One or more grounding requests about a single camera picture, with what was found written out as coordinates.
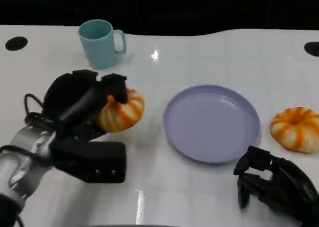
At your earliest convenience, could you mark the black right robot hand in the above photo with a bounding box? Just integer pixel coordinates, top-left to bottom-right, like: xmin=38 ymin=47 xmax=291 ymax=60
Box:
xmin=233 ymin=145 xmax=319 ymax=227

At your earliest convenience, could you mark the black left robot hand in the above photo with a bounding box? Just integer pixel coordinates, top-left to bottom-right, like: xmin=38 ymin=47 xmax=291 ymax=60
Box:
xmin=42 ymin=69 xmax=129 ymax=142

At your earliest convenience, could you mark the orange and white bread roll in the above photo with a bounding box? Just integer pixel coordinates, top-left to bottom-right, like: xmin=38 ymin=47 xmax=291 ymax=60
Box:
xmin=270 ymin=107 xmax=319 ymax=154
xmin=96 ymin=88 xmax=145 ymax=134

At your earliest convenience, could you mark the pale green mug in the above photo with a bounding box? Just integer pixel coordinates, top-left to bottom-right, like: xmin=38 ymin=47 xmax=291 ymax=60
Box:
xmin=78 ymin=19 xmax=127 ymax=70

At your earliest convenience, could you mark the lilac plate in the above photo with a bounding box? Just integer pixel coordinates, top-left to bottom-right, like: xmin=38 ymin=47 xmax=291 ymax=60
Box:
xmin=163 ymin=84 xmax=262 ymax=165

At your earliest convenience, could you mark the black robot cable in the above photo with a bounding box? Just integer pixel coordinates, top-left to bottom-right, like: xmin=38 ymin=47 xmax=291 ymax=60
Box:
xmin=0 ymin=144 xmax=54 ymax=163
xmin=23 ymin=93 xmax=60 ymax=138

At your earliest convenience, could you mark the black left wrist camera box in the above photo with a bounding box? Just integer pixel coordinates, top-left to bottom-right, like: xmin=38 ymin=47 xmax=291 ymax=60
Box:
xmin=51 ymin=141 xmax=127 ymax=184

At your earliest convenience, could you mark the black table cable hole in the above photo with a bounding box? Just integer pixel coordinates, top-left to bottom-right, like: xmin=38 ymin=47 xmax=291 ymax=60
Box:
xmin=4 ymin=36 xmax=28 ymax=51
xmin=304 ymin=41 xmax=319 ymax=55

